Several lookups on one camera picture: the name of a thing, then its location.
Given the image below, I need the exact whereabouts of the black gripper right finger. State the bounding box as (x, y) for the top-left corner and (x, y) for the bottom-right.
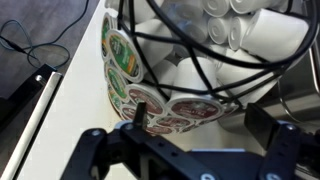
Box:
(244, 103), (320, 180)

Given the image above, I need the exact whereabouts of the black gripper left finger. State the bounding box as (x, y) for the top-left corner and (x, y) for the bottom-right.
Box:
(60, 101), (158, 180)

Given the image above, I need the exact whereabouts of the white coffee pod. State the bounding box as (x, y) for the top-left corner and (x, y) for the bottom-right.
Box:
(167, 57), (224, 120)

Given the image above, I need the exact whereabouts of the black wire pod holder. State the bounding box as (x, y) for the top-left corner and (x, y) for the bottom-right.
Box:
(101, 0), (319, 134)

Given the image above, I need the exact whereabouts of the black cable on floor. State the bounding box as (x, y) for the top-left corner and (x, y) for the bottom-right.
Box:
(0, 0), (90, 70)

